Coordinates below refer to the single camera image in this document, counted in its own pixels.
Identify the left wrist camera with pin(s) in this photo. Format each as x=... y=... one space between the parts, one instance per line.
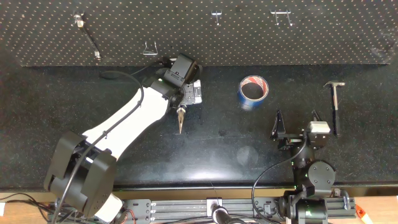
x=196 y=93

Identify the black and white pliers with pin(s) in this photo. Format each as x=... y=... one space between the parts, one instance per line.
x=181 y=119

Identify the wrench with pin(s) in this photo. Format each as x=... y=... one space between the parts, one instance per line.
x=89 y=39

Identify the hammer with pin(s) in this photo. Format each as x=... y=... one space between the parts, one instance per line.
x=335 y=96

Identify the black pegboard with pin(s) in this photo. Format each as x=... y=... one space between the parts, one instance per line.
x=248 y=37

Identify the roll of blue tape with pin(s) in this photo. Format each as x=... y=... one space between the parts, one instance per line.
x=245 y=101

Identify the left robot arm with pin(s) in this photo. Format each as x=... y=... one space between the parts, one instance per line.
x=140 y=115

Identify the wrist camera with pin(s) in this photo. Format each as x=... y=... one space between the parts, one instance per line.
x=196 y=93
x=318 y=127

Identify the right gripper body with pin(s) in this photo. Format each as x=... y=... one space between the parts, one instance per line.
x=290 y=141

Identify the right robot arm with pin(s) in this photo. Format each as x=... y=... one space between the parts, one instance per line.
x=320 y=174

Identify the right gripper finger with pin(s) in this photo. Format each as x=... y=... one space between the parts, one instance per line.
x=316 y=116
x=278 y=126

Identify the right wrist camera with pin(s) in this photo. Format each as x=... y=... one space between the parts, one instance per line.
x=318 y=127

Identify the mounting rail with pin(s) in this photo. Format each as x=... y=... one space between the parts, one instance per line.
x=180 y=207

